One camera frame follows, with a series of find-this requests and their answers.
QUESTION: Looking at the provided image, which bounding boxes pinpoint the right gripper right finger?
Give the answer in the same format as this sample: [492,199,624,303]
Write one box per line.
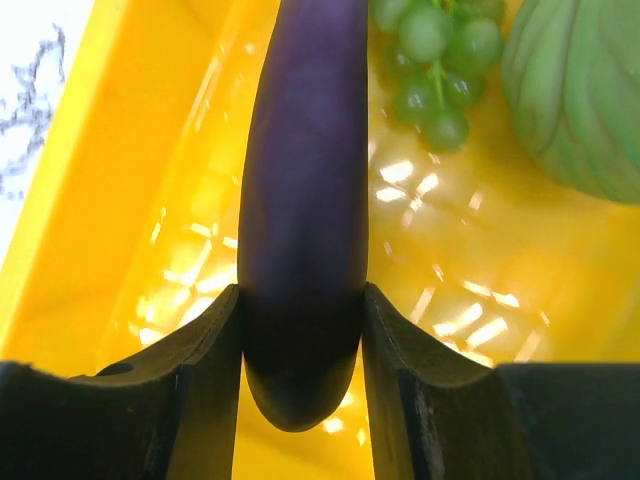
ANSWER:
[363,285,639,479]

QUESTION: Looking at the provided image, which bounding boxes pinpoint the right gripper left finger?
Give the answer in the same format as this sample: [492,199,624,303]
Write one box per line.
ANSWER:
[1,286,241,479]

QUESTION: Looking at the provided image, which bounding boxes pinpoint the purple toy eggplant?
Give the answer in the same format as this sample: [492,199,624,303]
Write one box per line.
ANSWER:
[237,1,368,432]

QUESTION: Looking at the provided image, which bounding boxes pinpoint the green toy grapes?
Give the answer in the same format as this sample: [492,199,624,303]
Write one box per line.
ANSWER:
[369,1,506,152]

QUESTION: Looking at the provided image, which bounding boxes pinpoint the green toy cabbage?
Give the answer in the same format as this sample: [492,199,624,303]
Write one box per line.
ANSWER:
[501,1,639,205]

